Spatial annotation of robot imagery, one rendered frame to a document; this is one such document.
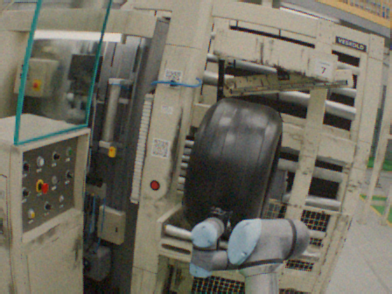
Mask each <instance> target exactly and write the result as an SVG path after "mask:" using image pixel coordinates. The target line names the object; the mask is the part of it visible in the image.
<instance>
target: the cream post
mask: <svg viewBox="0 0 392 294"><path fill-rule="evenodd" d="M210 1H211V0H175V3H174V6H173V11H172V14H171V20H170V23H169V27H168V32H167V36H166V41H165V45H164V54H163V58H162V64H161V68H160V72H159V74H158V78H157V81H164V77H165V69H167V68H169V69H172V70H178V71H181V72H183V73H182V78H181V82H180V83H184V84H187V85H195V81H196V77H197V72H198V67H199V63H200V51H201V47H202V42H203V38H204V34H205V30H206V22H207V16H208V12H209V4H210ZM193 90H194V88H192V87H185V86H180V87H179V89H178V88H175V87H163V83H157V88H156V93H155V99H154V103H153V110H152V114H151V120H150V130H149V135H148V141H147V146H146V152H145V158H144V163H143V178H142V184H141V189H140V192H141V194H140V199H139V206H138V207H139V210H138V214H137V224H136V238H135V241H136V242H135V247H134V250H135V251H134V255H133V256H134V260H133V268H132V276H131V277H132V280H131V288H130V290H131V292H130V294H161V288H162V284H163V281H162V280H163V276H164V273H165V272H164V269H165V262H166V260H165V258H166V255H159V254H157V245H158V241H155V240H154V234H155V226H156V222H157V220H158V218H161V217H162V216H163V215H164V214H166V213H167V212H168V211H170V210H171V209H172V208H173V207H175V204H174V201H175V198H176V192H177V188H178V182H179V174H180V168H181V163H182V158H183V154H184V148H185V143H186V129H187V124H188V119H189V115H190V109H191V104H192V99H193ZM162 105H163V106H171V107H173V108H172V114H171V115H170V114H166V113H162V112H160V111H161V106H162ZM153 138H161V139H164V140H168V141H170V147H169V152H168V157H167V159H166V158H163V157H156V156H152V155H151V151H152V139H153ZM154 182H157V185H158V187H157V189H153V188H152V187H151V184H152V183H154Z"/></svg>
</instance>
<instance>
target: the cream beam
mask: <svg viewBox="0 0 392 294"><path fill-rule="evenodd" d="M212 55H215V56H220V57H225V58H229V59H233V60H241V61H246V62H250V63H255V64H259V65H262V66H265V67H272V68H277V69H282V70H285V71H287V72H289V73H291V74H298V75H303V76H306V77H308V78H310V79H314V80H318V81H324V82H326V83H329V84H335V80H336V79H335V77H336V71H337V69H336V68H337V63H338V61H337V60H338V56H337V55H333V54H330V53H328V52H322V51H318V50H316V49H314V48H310V47H305V46H302V45H297V44H293V43H289V42H286V41H283V40H279V39H274V38H268V37H265V36H261V35H255V34H251V33H246V32H241V31H231V30H227V29H222V28H217V30H216V34H215V37H214V46H213V53H212ZM316 58H317V59H320V60H327V61H329V62H332V63H333V66H332V78H327V77H323V76H320V75H317V74H315V72H314V70H315V64H316Z"/></svg>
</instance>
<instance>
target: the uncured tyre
mask: <svg viewBox="0 0 392 294"><path fill-rule="evenodd" d="M282 135H283V120H282V118H281V117H280V116H279V114H278V113H277V112H276V111H275V110H274V109H273V108H271V107H268V106H264V105H260V104H256V103H252V102H247V101H242V100H239V99H235V98H223V99H221V100H220V101H218V102H216V103H215V104H213V105H211V106H210V107H209V108H208V110H207V111H206V114H205V116H204V117H203V119H202V121H201V123H200V125H199V128H198V131H197V134H196V137H195V138H194V141H193V144H192V149H191V153H190V157H189V159H188V163H187V167H186V172H185V174H186V176H185V187H184V195H183V210H184V216H185V218H186V220H187V221H188V222H189V224H190V225H191V228H192V229H194V228H195V227H196V226H197V225H198V224H200V223H201V222H203V221H205V220H206V219H208V216H209V213H210V209H211V208H213V207H214V209H215V208H221V210H222V211H225V212H227V213H231V212H232V211H233V213H232V217H231V218H230V219H229V223H230V227H231V231H230V232H227V233H226V234H222V235H221V236H220V237H221V238H224V239H230V236H231V234H232V233H233V230H234V228H235V227H236V226H237V225H238V224H239V223H240V222H241V221H245V220H254V219H260V220H262V219H263V216H264V214H265V211H266V208H267V205H268V202H269V199H270V194H271V191H272V187H273V184H274V180H275V176H276V173H277V166H278V162H279V158H280V152H281V148H282Z"/></svg>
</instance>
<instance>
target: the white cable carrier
mask: <svg viewBox="0 0 392 294"><path fill-rule="evenodd" d="M146 96H147V97H150V98H153V97H154V99H155V94H151V93H150V94H146ZM153 103H154V101H152V100H150V101H148V100H146V101H145V102H144V104H147V105H144V106H143V107H144V110H143V117H142V119H143V120H142V123H143V124H141V128H140V130H142V131H140V133H139V134H140V136H139V138H141V139H139V140H138V142H139V143H138V144H137V145H140V146H137V151H136V153H138V154H136V160H137V161H135V172H134V175H135V176H134V178H133V181H134V182H133V183H132V185H133V186H132V188H133V189H132V192H133V193H132V194H131V197H134V198H137V199H140V194H141V192H140V189H141V184H142V178H143V173H144V158H145V152H146V146H147V141H148V135H149V130H150V124H151V114H152V109H153V105H152V104H153Z"/></svg>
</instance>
